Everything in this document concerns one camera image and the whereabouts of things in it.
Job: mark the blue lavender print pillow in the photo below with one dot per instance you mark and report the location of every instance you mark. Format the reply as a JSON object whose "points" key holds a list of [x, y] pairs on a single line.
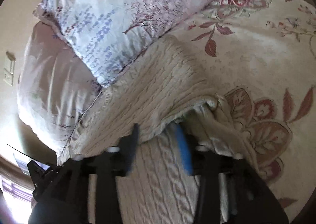
{"points": [[107, 35]]}

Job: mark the pale pink satin pillow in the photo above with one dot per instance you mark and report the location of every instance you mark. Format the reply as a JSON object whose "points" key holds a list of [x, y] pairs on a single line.
{"points": [[55, 88]]}

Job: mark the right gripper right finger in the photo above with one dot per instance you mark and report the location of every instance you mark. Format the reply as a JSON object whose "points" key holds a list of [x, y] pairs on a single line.
{"points": [[230, 190]]}

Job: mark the floral quilt bedspread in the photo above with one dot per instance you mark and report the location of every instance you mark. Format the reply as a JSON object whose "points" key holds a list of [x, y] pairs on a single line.
{"points": [[260, 55]]}

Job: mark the beige cable-knit sweater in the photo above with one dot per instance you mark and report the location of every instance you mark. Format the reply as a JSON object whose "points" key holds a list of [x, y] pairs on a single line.
{"points": [[164, 84]]}

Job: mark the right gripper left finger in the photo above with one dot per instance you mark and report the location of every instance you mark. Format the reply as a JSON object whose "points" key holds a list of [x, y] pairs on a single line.
{"points": [[61, 192]]}

